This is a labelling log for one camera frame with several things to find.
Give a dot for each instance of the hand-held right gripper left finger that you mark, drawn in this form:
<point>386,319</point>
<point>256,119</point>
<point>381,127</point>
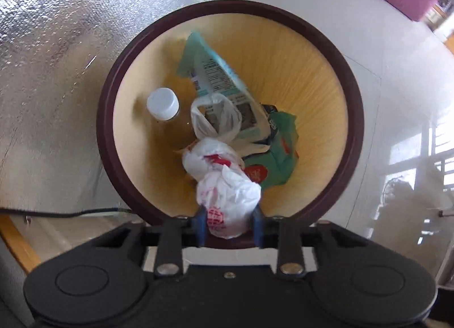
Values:
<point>201,227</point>

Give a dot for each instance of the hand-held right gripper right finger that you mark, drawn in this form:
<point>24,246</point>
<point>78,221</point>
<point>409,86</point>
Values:
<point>257,227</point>

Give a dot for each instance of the white plastic bag red print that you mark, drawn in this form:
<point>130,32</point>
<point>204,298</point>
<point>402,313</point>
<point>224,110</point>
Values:
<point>227,189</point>

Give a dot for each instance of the green packet with red circle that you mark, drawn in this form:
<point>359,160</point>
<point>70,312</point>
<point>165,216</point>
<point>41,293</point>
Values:
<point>280,158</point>

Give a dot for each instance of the clear plastic bottle white cap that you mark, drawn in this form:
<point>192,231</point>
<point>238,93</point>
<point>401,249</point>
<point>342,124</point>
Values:
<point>162,103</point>

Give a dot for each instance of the yellow bin with brown rim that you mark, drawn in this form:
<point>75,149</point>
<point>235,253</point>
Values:
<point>301,83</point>

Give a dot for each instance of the teal snack packet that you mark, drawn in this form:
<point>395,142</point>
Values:
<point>220,73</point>

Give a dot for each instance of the dark snack packet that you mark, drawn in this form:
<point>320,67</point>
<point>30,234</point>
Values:
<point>270,109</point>

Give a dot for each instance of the curved wooden board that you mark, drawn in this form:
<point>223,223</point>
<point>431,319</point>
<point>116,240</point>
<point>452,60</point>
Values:
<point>17,243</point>

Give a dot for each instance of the grey cloth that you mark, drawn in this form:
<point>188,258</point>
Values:
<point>10,289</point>

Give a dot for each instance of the silver foil sheet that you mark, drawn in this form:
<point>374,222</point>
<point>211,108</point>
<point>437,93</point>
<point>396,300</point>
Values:
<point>53,65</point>

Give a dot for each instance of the low cream drawer cabinet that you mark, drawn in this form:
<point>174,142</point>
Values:
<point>443,12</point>

